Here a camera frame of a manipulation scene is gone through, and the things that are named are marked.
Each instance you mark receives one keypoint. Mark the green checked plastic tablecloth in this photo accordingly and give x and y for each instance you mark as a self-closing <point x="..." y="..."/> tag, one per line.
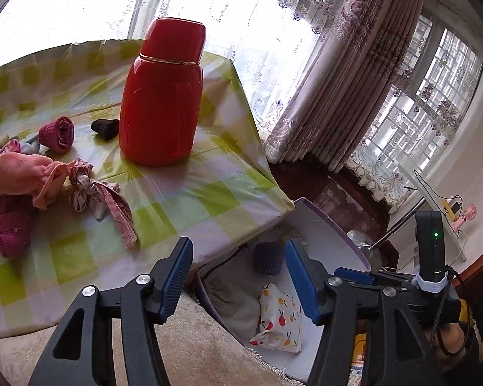
<point x="177" y="193"/>

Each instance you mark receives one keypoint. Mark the white board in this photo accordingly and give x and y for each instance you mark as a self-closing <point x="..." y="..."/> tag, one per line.
<point x="426" y="193"/>

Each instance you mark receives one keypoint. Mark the red thermos flask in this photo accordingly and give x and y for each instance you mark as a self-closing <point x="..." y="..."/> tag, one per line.
<point x="161" y="108"/>

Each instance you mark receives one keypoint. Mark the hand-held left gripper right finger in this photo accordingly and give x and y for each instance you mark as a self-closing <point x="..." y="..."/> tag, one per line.
<point x="302" y="285"/>

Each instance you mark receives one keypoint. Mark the rolled magenta sock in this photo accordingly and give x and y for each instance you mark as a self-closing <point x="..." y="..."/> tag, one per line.
<point x="56" y="134"/>

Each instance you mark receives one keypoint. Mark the dark brown rolled sock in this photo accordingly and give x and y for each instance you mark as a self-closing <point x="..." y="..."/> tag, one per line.
<point x="104" y="128"/>

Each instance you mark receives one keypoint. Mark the purple knitted ball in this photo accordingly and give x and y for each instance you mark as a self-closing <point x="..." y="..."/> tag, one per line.
<point x="267" y="259"/>

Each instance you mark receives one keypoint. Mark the pink cloth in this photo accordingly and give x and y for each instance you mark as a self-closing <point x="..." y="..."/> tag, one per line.
<point x="20" y="173"/>

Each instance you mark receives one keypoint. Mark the white and purple storage box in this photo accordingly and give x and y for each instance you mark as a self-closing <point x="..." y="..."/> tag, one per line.
<point x="326" y="229"/>

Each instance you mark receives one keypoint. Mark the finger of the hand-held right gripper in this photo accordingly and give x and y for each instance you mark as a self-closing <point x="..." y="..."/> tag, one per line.
<point x="352" y="274"/>

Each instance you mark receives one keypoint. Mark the yellow power strip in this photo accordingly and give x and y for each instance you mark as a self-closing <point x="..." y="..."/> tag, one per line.
<point x="453" y="208"/>

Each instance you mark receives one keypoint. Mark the sheer embroidered lace curtain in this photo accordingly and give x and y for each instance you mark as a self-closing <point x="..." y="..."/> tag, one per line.
<point x="265" y="68"/>

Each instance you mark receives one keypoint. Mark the pink handheld fan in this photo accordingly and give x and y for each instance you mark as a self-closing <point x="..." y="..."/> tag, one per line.
<point x="469" y="210"/>

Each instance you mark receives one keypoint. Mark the light blue sock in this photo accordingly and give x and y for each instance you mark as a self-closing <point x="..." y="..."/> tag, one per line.
<point x="29" y="147"/>

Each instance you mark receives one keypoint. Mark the mauve floral curtain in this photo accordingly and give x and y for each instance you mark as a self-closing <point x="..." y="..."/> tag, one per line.
<point x="346" y="88"/>

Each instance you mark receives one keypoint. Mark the white window frame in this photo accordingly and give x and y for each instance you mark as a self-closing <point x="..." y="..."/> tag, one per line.
<point x="145" y="4"/>

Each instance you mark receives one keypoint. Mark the magenta knitted sock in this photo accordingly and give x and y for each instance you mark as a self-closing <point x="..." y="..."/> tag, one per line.
<point x="12" y="229"/>

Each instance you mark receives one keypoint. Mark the yellow fabric item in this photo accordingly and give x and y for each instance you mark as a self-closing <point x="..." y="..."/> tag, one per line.
<point x="473" y="325"/>

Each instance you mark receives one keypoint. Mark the metal pole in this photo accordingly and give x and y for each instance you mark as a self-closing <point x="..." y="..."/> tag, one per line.
<point x="398" y="225"/>

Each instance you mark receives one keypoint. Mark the fruit print cloth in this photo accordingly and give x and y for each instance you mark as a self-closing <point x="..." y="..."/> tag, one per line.
<point x="277" y="321"/>

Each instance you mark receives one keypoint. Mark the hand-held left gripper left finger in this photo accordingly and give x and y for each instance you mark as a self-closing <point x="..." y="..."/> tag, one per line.
<point x="177" y="281"/>

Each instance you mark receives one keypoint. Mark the grey cloth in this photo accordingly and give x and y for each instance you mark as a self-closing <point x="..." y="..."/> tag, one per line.
<point x="233" y="297"/>

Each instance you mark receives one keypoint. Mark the clear plastic bag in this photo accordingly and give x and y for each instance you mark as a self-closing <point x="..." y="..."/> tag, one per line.
<point x="362" y="245"/>

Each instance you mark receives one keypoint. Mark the patterned fabric scrunchie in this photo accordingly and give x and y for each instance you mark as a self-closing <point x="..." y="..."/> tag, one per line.
<point x="84" y="189"/>

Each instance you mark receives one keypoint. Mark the person's right hand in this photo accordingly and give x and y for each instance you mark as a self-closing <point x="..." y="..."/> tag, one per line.
<point x="448" y="339"/>

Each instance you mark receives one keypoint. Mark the short lace window curtain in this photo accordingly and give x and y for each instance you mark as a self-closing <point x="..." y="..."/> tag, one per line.
<point x="386" y="161"/>

